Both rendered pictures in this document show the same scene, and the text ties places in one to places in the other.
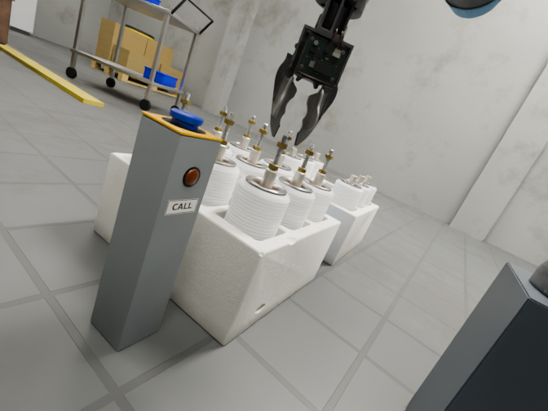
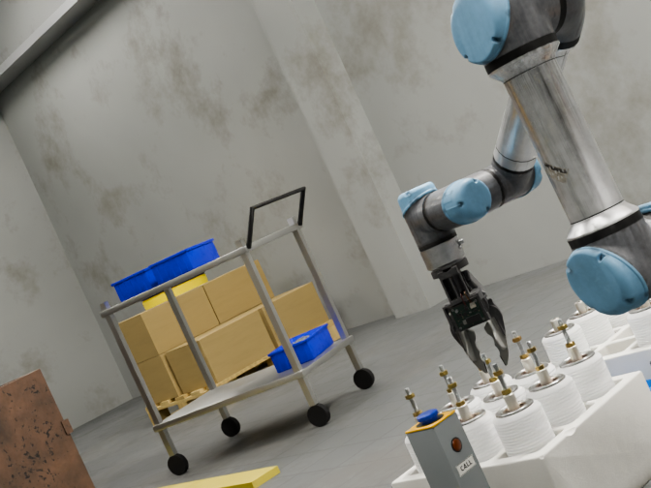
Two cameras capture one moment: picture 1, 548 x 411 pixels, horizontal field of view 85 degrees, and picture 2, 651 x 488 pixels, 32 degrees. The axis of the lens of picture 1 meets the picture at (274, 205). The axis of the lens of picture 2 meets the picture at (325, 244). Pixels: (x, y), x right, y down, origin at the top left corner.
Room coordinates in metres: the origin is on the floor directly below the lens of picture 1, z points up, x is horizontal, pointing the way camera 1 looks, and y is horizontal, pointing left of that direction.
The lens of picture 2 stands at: (-1.50, -0.52, 0.72)
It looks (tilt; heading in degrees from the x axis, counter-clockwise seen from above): 1 degrees down; 21
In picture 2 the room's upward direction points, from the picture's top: 24 degrees counter-clockwise
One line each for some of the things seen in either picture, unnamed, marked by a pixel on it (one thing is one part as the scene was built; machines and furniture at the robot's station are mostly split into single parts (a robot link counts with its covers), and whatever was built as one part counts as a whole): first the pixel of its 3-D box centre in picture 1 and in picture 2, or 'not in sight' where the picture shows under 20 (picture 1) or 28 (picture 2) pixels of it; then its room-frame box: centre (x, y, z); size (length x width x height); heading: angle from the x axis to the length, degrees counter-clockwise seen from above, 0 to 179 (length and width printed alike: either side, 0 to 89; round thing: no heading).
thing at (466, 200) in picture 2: not in sight; (464, 200); (0.43, -0.07, 0.64); 0.11 x 0.11 x 0.08; 50
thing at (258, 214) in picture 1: (248, 232); (535, 453); (0.50, 0.03, 0.16); 0.10 x 0.10 x 0.18
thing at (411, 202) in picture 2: not in sight; (426, 215); (0.48, 0.02, 0.64); 0.09 x 0.08 x 0.11; 50
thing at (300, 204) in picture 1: (279, 223); (566, 426); (0.61, -0.03, 0.16); 0.10 x 0.10 x 0.18
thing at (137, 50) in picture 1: (143, 61); (227, 332); (4.60, 2.58, 0.33); 1.10 x 0.80 x 0.65; 151
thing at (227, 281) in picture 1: (228, 225); (534, 467); (0.66, 0.08, 0.09); 0.39 x 0.39 x 0.18; 65
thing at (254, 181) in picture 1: (266, 185); (514, 409); (0.50, 0.03, 0.25); 0.08 x 0.08 x 0.01
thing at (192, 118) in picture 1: (185, 121); (428, 417); (0.36, 0.14, 0.32); 0.04 x 0.04 x 0.02
